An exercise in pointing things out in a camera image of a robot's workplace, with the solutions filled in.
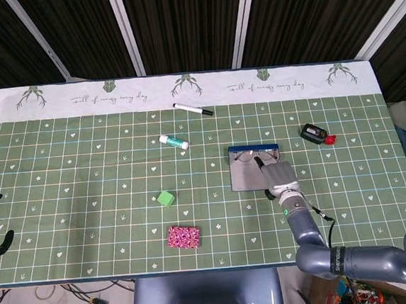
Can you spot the white green glue stick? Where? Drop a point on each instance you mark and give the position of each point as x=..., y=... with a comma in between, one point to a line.
x=173, y=141

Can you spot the white marker black cap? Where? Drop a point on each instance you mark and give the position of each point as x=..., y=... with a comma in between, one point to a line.
x=190, y=108

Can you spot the green cube block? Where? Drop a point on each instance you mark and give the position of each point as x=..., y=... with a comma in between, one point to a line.
x=165, y=198

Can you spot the cardboard box colourful parts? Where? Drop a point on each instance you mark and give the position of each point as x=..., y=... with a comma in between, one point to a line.
x=365, y=294

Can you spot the white metal partition post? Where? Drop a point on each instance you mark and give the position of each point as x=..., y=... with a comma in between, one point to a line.
x=387, y=18
x=126, y=30
x=40, y=38
x=245, y=20

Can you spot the green grid tablecloth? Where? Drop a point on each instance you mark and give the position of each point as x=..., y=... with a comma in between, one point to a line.
x=86, y=205

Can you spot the black bottle red cap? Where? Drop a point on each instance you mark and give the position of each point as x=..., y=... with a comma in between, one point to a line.
x=313, y=133

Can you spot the black plug connector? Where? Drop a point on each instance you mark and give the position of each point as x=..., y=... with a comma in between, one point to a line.
x=99, y=303

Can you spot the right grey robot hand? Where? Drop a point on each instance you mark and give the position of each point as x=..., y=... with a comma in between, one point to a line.
x=281, y=177

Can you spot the thin black metal eyeglasses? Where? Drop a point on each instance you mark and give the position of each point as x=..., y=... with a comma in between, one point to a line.
x=246, y=155

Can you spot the grey blue robot torso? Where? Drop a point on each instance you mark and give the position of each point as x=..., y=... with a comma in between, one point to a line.
x=201, y=298

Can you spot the pink patterned card deck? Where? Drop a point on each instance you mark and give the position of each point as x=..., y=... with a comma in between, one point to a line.
x=183, y=237

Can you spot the blue folding glasses case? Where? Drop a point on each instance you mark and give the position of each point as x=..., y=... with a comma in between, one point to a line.
x=248, y=180

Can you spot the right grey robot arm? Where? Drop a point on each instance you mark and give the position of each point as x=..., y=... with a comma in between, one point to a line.
x=301, y=221

